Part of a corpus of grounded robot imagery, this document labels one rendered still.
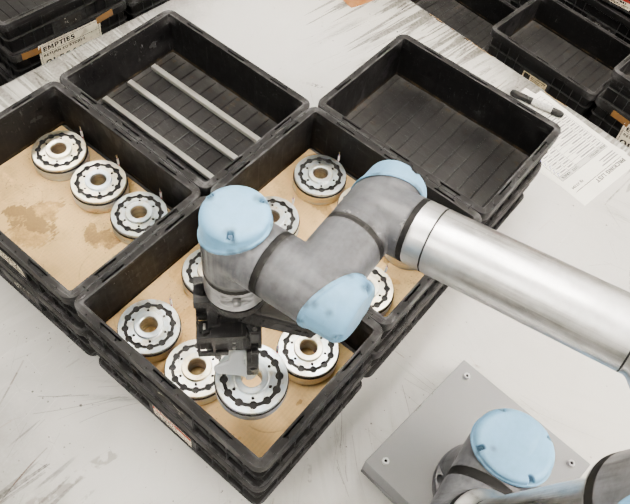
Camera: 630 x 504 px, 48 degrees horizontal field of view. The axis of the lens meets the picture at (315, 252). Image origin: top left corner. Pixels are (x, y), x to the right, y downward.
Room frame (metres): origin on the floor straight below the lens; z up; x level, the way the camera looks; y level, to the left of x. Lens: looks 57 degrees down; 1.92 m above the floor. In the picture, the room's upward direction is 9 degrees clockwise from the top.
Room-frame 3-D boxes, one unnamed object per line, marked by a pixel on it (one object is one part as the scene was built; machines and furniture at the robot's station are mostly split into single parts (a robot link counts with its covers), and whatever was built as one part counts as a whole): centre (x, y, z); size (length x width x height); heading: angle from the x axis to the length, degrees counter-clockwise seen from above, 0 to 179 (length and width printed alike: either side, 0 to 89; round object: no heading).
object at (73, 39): (1.57, 0.81, 0.41); 0.31 x 0.02 x 0.16; 143
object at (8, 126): (0.72, 0.46, 0.87); 0.40 x 0.30 x 0.11; 58
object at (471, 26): (2.14, -0.37, 0.26); 0.40 x 0.30 x 0.23; 53
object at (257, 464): (0.51, 0.12, 0.92); 0.40 x 0.30 x 0.02; 58
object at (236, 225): (0.41, 0.08, 1.29); 0.09 x 0.08 x 0.11; 63
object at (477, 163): (1.02, -0.20, 0.87); 0.40 x 0.30 x 0.11; 58
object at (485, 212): (1.02, -0.20, 0.92); 0.40 x 0.30 x 0.02; 58
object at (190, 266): (0.63, 0.17, 0.86); 0.10 x 0.10 x 0.01
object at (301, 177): (0.88, 0.01, 0.86); 0.10 x 0.10 x 0.01
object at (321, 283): (0.38, -0.01, 1.29); 0.11 x 0.11 x 0.08; 63
